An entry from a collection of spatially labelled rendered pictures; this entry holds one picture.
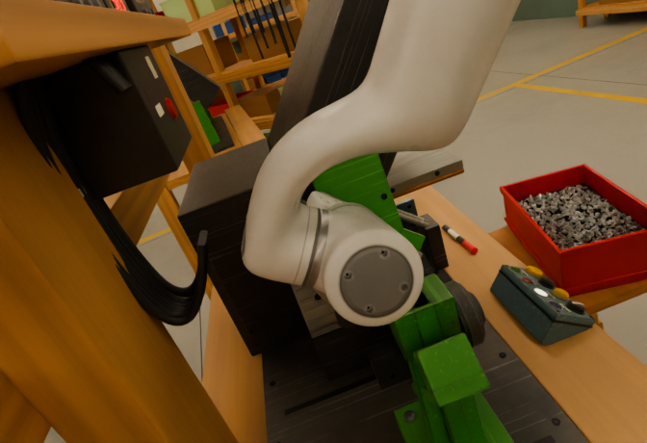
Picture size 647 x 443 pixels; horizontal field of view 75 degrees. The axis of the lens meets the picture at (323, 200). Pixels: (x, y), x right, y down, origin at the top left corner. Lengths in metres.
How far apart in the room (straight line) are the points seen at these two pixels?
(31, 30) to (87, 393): 0.35
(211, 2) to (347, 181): 3.27
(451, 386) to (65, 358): 0.37
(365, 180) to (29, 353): 0.48
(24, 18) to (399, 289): 0.31
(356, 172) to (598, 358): 0.45
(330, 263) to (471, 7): 0.21
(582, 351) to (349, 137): 0.57
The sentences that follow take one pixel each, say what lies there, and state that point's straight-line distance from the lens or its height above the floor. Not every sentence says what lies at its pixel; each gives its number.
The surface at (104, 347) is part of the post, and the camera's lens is 0.49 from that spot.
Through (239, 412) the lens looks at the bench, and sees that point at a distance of 0.87.
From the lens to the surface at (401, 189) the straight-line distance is 0.82.
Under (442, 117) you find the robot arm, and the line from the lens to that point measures 0.32.
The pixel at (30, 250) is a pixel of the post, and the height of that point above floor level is 1.37.
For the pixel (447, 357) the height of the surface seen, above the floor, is 1.14.
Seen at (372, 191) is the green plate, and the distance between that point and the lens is 0.68.
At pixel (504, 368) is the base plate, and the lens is 0.76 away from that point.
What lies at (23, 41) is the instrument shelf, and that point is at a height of 1.51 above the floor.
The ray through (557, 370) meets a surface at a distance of 0.75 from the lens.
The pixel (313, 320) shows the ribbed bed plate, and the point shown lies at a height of 1.01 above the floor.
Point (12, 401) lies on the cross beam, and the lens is 0.53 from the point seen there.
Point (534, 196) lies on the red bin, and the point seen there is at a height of 0.88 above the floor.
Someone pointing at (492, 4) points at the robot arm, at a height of 1.44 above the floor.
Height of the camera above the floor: 1.48
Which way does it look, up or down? 25 degrees down
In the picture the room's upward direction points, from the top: 20 degrees counter-clockwise
